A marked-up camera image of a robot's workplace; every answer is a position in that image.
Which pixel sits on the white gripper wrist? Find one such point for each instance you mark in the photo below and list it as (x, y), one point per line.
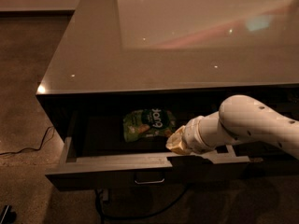
(191, 136)

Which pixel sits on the drawer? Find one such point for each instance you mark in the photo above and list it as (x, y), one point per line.
(96, 156)

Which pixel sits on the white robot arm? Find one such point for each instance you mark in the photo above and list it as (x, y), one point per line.
(240, 119)

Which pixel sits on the dark cabinet with glossy top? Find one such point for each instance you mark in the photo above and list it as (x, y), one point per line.
(184, 56)

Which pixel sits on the green snack bag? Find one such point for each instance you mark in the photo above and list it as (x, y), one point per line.
(147, 123)

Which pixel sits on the black object on floor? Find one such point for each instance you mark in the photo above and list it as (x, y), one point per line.
(7, 216)

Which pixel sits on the dark wall baseboard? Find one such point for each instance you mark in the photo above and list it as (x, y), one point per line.
(36, 13)

